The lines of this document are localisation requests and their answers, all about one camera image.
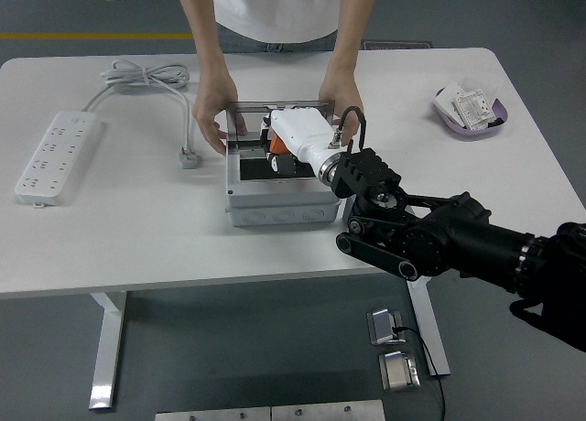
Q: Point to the person's left forearm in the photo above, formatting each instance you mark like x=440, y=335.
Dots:
x=352, y=27

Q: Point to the grey metal plate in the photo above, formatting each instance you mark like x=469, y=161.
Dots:
x=210, y=414

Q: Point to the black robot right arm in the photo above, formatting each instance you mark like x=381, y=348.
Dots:
x=458, y=238

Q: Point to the white printed socket module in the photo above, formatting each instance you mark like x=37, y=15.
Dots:
x=476, y=110

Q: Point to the silver floor socket box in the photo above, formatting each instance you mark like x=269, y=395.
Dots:
x=384, y=325
x=398, y=370

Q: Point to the purple plastic dish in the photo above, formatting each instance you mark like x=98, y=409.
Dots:
x=471, y=132

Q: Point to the person's right hand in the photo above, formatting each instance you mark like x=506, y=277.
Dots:
x=215, y=105

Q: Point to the white table leg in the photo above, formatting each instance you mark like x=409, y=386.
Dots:
x=432, y=329
x=107, y=348

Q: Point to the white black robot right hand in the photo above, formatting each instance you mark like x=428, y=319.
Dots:
x=300, y=128

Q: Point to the person's left hand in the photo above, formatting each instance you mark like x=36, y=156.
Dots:
x=343, y=93

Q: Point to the person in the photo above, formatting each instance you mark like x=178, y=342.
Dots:
x=274, y=9

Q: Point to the dark floor sign plate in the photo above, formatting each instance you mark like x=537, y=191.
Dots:
x=396, y=45

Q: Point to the orange cylindrical battery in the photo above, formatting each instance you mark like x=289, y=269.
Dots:
x=277, y=145

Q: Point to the grey plastic junction box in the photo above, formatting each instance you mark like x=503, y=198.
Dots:
x=279, y=194

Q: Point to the person's right forearm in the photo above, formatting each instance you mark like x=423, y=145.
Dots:
x=201, y=27

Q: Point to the white power strip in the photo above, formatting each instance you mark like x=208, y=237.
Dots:
x=55, y=155

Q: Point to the transparent hinged box lid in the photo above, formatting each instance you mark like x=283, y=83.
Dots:
x=249, y=114

